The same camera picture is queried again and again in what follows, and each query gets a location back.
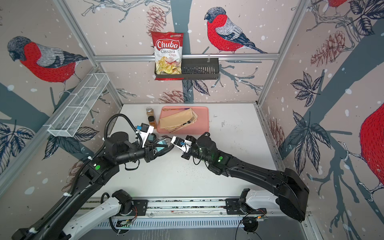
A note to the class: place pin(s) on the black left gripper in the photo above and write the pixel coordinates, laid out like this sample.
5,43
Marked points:
149,152

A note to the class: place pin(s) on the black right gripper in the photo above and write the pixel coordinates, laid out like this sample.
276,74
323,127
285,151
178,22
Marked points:
194,140

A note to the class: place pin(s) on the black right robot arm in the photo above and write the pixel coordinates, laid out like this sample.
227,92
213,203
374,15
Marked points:
291,192

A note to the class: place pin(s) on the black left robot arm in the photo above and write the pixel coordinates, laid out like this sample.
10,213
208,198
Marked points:
59,223

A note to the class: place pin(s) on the pink plastic tray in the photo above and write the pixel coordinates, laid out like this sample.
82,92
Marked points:
199,127

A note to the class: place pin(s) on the brown spice bottle black cap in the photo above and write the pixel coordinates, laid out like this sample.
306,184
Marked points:
152,121

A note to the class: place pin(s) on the tan spice jar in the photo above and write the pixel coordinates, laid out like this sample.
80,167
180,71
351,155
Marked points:
150,112

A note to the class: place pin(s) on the red cassava chips bag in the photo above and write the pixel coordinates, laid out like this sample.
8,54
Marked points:
168,49

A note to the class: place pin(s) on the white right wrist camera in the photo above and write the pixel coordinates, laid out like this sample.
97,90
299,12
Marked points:
182,144

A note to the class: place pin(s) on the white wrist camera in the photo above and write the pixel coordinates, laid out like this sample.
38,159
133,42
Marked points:
144,130
182,144

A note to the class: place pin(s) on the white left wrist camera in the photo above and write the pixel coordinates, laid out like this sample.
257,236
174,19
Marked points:
144,130

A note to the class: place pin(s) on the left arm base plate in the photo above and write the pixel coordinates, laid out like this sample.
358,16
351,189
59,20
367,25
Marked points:
138,207

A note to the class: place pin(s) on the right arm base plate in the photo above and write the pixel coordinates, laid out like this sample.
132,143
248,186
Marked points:
240,207

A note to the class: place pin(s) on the black wall basket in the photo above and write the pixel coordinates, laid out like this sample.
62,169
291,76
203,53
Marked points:
195,69

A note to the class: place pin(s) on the white wire mesh basket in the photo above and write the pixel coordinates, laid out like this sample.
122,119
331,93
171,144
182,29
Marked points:
75,112

